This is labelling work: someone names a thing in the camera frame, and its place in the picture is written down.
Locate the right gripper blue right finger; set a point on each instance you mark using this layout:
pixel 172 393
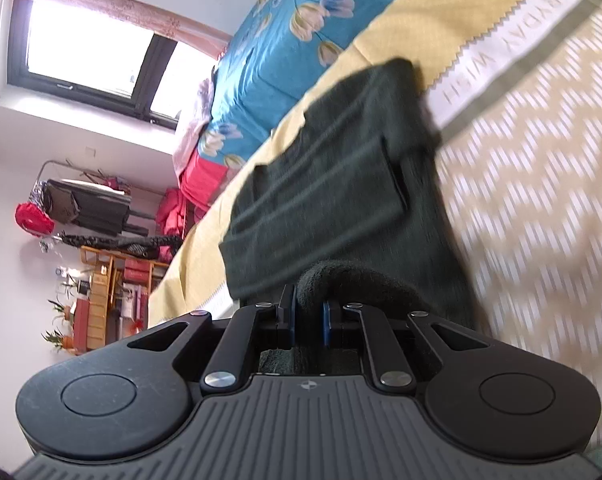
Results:
pixel 367 331

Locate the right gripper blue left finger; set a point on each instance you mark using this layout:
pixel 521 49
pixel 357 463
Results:
pixel 251 330

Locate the dark green knit sweater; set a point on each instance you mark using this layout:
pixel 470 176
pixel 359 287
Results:
pixel 352 210

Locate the red clothes pile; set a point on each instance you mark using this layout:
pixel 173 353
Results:
pixel 175 217

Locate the clothes rack with garments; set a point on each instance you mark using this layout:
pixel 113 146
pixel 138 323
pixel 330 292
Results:
pixel 96 212

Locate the wooden shelf unit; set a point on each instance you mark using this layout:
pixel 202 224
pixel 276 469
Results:
pixel 115 303

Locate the red bed sheet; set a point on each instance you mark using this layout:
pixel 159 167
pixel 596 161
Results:
pixel 202 181

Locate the yellow patterned bed cover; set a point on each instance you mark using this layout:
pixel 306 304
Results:
pixel 515 88

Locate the pink curtain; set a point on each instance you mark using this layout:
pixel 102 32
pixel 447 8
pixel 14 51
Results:
pixel 204 38

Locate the blue floral quilt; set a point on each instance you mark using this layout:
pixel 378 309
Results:
pixel 276 55

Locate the black framed window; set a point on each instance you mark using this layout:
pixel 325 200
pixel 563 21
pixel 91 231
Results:
pixel 88 57

